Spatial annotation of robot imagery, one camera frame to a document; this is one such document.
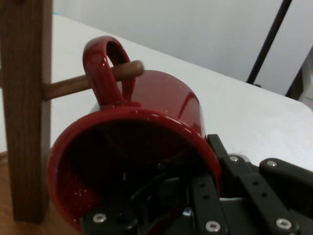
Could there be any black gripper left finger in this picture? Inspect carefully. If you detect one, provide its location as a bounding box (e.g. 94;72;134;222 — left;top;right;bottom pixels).
80;175;229;235

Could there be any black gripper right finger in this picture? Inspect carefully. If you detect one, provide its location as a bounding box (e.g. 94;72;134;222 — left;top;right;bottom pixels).
207;134;313;235

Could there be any red mug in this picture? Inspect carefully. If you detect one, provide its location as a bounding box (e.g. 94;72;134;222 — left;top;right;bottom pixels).
46;35;223;234

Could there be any black tripod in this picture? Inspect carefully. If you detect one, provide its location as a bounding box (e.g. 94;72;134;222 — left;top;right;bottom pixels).
246;0;313;101

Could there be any wooden mug tree stand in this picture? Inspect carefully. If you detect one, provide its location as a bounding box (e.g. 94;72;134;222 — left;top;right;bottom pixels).
0;0;145;235

